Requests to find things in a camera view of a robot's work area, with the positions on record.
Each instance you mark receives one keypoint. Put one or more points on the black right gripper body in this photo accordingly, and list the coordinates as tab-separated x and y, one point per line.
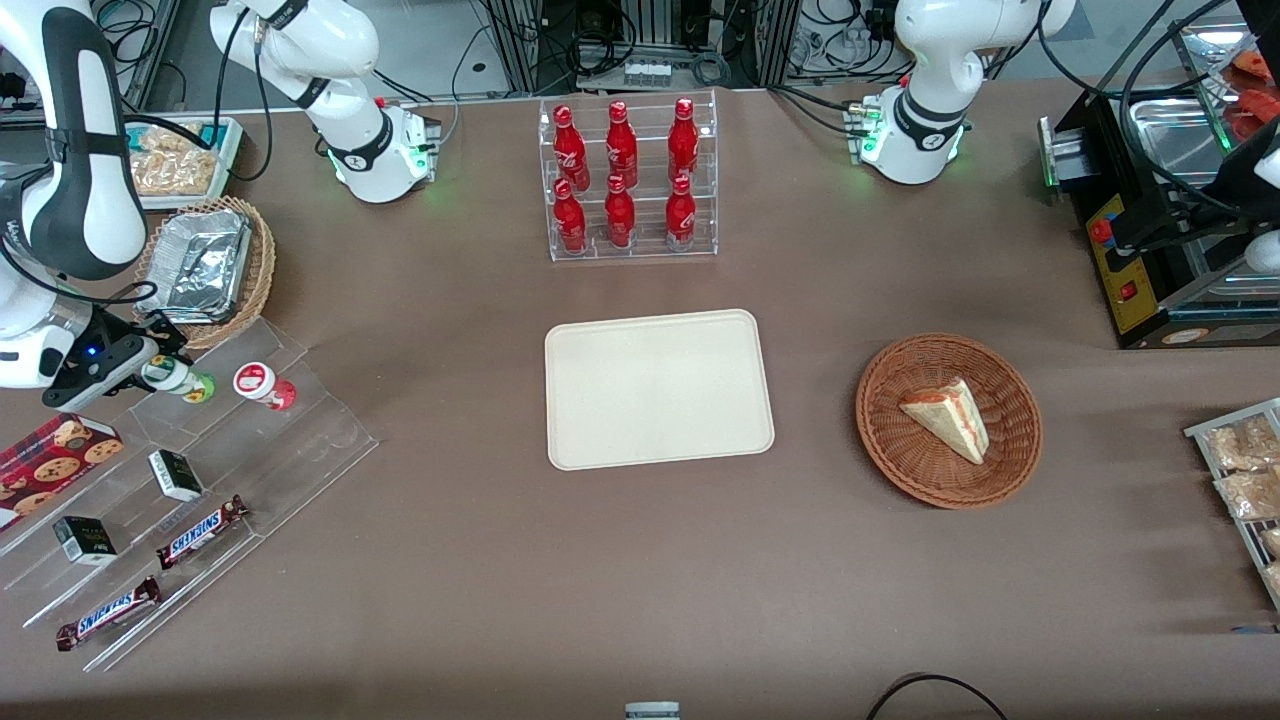
108	357

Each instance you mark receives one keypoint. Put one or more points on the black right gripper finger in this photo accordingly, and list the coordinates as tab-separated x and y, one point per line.
146	366
170	332

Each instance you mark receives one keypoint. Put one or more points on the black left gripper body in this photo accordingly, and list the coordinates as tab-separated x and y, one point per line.
1243	172

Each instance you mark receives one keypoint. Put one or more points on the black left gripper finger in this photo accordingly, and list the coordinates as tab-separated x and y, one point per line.
1160	228

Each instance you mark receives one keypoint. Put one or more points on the green gum bottle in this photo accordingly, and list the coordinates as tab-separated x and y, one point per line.
185	380

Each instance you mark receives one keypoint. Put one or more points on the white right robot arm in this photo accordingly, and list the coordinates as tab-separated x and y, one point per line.
372	150

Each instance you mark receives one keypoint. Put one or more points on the aluminium foil tray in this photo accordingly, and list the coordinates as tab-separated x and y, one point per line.
200	265

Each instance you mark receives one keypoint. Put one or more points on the red gum bottle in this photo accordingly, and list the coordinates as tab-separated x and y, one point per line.
260	383

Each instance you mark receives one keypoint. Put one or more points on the beige plastic tray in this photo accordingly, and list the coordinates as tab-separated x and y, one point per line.
658	390

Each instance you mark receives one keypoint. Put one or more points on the black sealing machine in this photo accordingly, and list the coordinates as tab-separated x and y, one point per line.
1110	270

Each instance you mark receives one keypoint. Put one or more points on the red food packet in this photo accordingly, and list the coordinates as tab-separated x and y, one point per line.
1258	105

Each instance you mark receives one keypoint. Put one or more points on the light wicker basket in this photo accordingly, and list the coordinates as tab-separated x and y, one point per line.
262	270

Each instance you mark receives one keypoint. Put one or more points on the small black box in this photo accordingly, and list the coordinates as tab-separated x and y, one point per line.
176	475
85	540

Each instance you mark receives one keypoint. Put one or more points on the red cookie box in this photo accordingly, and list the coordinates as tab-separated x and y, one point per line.
50	465

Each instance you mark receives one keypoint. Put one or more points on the clear cracker bag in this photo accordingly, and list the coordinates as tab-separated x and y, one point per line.
170	165

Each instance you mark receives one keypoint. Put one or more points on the clear acrylic stepped display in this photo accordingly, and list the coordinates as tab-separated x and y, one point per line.
300	440

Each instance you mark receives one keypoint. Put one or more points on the white plastic snack bin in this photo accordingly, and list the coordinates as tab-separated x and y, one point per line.
232	170

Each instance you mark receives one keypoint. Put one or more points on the Snickers chocolate bar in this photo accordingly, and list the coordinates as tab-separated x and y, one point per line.
200	532
108	613

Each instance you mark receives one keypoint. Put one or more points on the teal snack pack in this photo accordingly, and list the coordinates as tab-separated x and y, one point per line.
212	133

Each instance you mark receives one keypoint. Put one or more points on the clear bag of snacks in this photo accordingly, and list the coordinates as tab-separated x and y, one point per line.
1250	495
1245	443

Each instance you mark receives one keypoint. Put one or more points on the triangular wrapped sandwich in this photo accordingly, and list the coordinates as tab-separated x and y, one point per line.
950	418

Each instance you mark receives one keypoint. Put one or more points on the round brown wicker basket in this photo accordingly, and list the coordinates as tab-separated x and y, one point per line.
905	455

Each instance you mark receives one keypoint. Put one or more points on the red cola bottle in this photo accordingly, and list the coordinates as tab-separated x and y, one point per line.
621	148
570	222
681	218
683	142
620	218
570	150

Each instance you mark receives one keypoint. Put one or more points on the clear acrylic bottle rack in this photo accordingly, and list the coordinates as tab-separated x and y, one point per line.
645	215

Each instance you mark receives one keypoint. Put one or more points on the white power strip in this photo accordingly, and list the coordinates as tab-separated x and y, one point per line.
647	73

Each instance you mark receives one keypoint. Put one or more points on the small white grey object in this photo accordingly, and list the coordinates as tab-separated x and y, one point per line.
652	711

